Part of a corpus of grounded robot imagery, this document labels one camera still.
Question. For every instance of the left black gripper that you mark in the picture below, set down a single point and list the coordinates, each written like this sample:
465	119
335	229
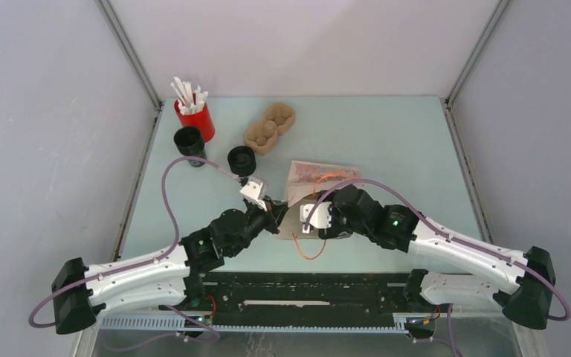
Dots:
276	211

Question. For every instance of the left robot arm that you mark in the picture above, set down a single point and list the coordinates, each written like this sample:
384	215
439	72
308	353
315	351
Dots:
171	276

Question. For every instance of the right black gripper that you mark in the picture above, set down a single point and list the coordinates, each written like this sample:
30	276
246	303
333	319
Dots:
334	230

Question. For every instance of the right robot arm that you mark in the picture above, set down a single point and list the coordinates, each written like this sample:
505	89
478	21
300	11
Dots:
521	284

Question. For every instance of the stack of black cups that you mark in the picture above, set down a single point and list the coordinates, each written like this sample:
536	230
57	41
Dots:
190	143

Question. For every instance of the beige paper bag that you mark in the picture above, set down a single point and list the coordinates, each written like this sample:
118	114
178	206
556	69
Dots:
304	185

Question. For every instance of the stack of black lids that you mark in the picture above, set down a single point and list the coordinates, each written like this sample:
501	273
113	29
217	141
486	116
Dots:
242	161

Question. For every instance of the red cylindrical holder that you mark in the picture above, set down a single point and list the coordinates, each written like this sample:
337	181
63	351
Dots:
201	120

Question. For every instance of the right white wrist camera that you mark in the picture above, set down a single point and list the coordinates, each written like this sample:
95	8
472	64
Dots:
321	218

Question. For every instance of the brown pulp cup carrier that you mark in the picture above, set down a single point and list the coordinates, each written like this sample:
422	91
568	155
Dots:
262	136

